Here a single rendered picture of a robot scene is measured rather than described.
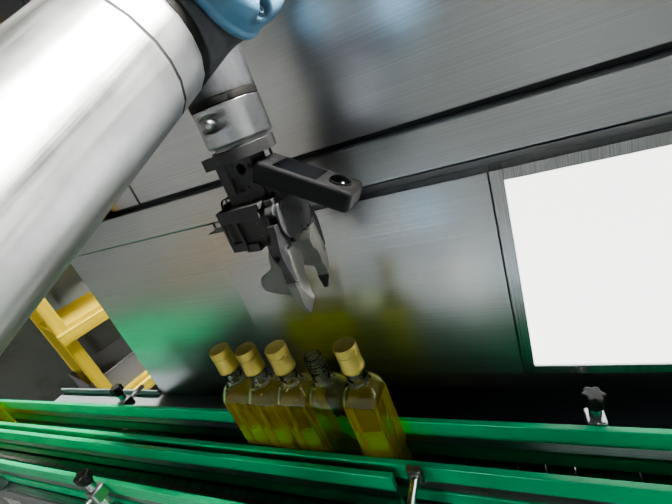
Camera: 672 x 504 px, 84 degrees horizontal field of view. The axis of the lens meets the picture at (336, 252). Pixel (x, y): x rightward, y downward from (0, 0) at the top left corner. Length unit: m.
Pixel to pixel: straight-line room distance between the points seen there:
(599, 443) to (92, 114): 0.65
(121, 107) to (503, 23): 0.42
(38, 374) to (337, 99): 3.22
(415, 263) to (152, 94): 0.44
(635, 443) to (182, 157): 0.78
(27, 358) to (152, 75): 3.32
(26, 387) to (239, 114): 3.25
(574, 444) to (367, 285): 0.36
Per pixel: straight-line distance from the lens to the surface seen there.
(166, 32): 0.22
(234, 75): 0.41
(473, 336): 0.64
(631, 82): 0.52
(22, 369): 3.49
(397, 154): 0.52
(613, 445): 0.67
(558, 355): 0.67
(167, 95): 0.21
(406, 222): 0.54
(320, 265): 0.49
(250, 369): 0.63
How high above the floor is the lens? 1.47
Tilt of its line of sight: 23 degrees down
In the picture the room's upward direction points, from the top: 21 degrees counter-clockwise
